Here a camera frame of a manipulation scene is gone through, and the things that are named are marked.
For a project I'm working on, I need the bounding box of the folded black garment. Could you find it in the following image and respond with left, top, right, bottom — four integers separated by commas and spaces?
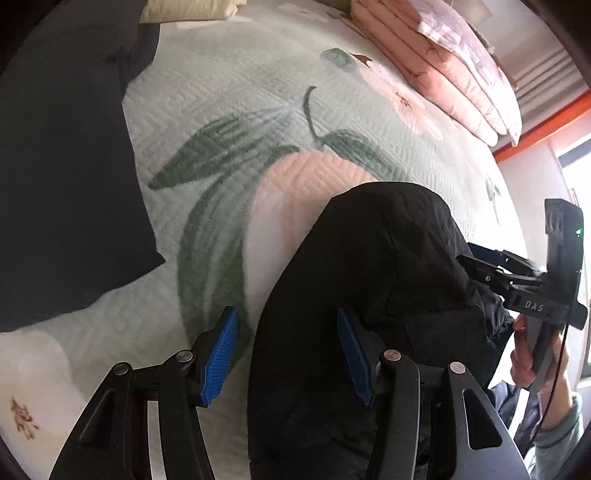
0, 18, 167, 333

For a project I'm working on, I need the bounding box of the person's right forearm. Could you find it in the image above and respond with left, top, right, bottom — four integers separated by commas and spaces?
526, 330, 586, 480

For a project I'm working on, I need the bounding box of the pink patterned pillow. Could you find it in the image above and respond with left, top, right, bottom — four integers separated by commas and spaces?
416, 0, 523, 148

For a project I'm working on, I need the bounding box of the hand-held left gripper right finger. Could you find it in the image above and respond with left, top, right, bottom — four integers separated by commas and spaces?
337, 308, 532, 480

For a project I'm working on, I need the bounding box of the pink folded quilt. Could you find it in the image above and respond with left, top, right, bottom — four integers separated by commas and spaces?
351, 0, 499, 148

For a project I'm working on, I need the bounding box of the black hooded jacket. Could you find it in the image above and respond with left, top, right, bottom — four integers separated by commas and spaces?
247, 182, 518, 480

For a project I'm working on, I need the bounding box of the beige folded quilt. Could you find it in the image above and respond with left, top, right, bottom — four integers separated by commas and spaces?
139, 0, 250, 24

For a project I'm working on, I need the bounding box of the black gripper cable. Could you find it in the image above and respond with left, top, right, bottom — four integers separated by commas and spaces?
538, 323, 568, 432

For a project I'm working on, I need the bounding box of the orange window frame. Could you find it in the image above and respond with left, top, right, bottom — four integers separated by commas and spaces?
492, 90, 591, 162

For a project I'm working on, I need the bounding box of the dark blue cloth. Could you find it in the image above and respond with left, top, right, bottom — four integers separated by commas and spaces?
487, 382, 542, 446

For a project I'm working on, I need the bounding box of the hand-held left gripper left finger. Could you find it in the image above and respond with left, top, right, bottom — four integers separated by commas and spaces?
48, 305, 241, 480

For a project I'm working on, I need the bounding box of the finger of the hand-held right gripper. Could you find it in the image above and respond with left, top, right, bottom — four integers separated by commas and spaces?
468, 243, 546, 274
456, 254, 546, 297

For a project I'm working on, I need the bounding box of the window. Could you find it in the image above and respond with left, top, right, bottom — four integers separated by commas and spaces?
554, 138, 591, 208

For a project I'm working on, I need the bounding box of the person's right hand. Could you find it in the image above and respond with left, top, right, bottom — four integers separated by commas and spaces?
510, 315, 533, 389

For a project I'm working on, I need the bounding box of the floral green bedspread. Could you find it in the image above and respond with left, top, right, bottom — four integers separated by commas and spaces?
0, 0, 532, 480

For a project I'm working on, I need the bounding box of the beige curtain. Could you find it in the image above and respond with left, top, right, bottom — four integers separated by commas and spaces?
496, 44, 578, 108

